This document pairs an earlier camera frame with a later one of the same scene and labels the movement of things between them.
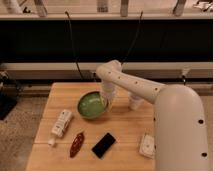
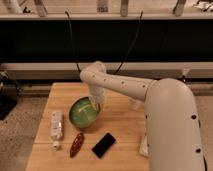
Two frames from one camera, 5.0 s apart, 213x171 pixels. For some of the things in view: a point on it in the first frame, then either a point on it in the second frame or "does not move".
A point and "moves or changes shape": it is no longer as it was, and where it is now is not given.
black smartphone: [103, 145] does not move
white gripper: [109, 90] to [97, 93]
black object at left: [8, 94] does not move
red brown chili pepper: [77, 144] does not move
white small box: [147, 146] does not move
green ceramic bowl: [92, 105] moves or changes shape
